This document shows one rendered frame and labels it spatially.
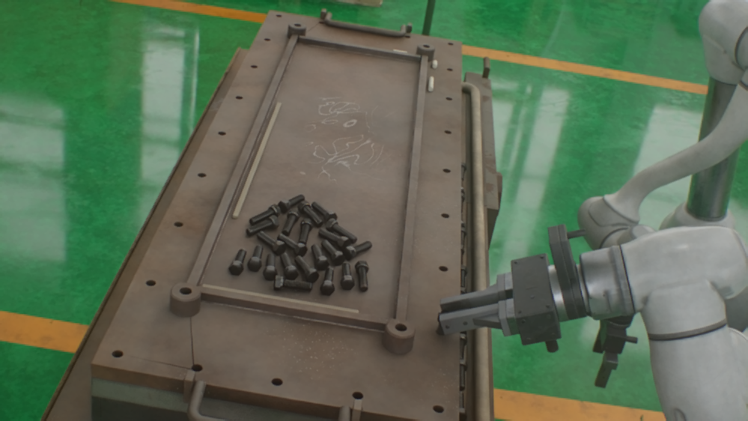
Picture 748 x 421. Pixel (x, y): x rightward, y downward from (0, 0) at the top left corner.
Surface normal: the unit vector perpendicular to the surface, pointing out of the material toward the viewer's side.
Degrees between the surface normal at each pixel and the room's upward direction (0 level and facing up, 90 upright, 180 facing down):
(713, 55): 107
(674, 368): 80
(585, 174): 0
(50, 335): 0
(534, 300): 26
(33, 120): 0
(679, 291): 70
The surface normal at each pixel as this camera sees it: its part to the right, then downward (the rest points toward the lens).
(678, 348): -0.56, 0.07
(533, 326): -0.09, 0.51
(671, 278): -0.22, 0.11
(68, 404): 0.14, -0.85
